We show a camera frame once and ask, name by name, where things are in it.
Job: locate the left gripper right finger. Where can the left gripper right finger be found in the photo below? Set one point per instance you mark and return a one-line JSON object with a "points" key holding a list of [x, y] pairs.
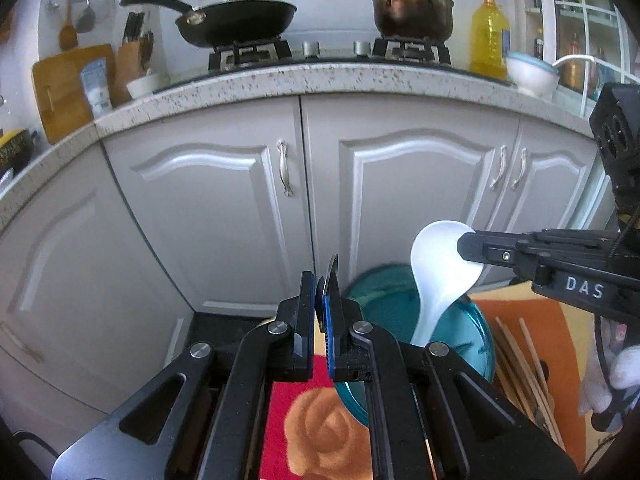
{"points": [[347, 362]]}

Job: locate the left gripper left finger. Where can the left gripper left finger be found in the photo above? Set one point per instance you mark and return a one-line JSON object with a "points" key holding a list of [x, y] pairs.
{"points": [[295, 348]]}

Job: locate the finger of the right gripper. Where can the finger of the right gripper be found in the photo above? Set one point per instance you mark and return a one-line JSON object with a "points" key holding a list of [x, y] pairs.
{"points": [[494, 248]]}

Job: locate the white plastic spoon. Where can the white plastic spoon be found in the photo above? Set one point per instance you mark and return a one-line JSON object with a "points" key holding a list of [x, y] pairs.
{"points": [[441, 275]]}

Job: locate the light wooden chopstick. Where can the light wooden chopstick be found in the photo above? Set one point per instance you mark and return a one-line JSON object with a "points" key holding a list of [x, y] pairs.
{"points": [[538, 371], [510, 388], [523, 375]]}

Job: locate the metal spoon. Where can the metal spoon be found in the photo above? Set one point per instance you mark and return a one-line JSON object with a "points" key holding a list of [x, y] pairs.
{"points": [[322, 292]]}

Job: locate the white kitchen cabinets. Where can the white kitchen cabinets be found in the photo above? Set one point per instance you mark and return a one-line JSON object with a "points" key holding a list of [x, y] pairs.
{"points": [[114, 240]]}

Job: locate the right gloved hand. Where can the right gloved hand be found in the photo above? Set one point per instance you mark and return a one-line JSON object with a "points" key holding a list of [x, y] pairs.
{"points": [[609, 370]]}

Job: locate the floral cup teal rim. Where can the floral cup teal rim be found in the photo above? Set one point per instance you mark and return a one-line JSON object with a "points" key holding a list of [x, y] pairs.
{"points": [[388, 297]]}

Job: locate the orange patterned cloth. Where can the orange patterned cloth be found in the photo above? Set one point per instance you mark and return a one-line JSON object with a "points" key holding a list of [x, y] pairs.
{"points": [[431, 415]]}

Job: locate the white blue bowl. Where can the white blue bowl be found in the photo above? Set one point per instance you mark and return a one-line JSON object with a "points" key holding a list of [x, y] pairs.
{"points": [[531, 75]]}

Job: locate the yellow oil bottle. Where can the yellow oil bottle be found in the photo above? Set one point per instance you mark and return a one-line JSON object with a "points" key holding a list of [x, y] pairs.
{"points": [[490, 41]]}

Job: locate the white ladle in bowl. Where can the white ladle in bowl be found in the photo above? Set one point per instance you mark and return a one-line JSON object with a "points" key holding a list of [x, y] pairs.
{"points": [[575, 57]]}

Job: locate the glass display cabinet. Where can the glass display cabinet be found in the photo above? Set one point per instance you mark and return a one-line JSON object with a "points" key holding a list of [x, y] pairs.
{"points": [[555, 28]]}

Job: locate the bronze cooking pot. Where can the bronze cooking pot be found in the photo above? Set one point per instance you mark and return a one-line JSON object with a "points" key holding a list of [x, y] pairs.
{"points": [[417, 19]]}

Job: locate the black gas stove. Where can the black gas stove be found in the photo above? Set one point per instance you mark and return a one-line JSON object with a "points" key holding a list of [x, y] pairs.
{"points": [[277, 52]]}

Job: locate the small white bowl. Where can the small white bowl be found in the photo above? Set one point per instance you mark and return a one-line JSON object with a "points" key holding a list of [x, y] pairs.
{"points": [[145, 85]]}

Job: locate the black frying pan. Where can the black frying pan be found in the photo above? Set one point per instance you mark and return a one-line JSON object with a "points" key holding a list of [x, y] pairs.
{"points": [[226, 23]]}

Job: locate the wooden knife block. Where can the wooden knife block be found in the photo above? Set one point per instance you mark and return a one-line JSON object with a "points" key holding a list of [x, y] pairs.
{"points": [[132, 57]]}

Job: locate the wooden cutting board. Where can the wooden cutting board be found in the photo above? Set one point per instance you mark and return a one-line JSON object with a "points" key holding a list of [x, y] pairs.
{"points": [[61, 100]]}

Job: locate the blue white packet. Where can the blue white packet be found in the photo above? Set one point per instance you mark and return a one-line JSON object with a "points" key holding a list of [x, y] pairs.
{"points": [[94, 81]]}

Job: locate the black yellow pan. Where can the black yellow pan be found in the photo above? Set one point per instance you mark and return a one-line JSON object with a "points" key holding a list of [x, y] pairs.
{"points": [[16, 150]]}

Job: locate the wooden spatula hanging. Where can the wooden spatula hanging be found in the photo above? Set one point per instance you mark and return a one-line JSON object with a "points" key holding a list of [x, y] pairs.
{"points": [[67, 38]]}

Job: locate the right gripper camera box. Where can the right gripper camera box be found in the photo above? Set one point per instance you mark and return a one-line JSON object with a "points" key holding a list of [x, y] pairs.
{"points": [[614, 123]]}

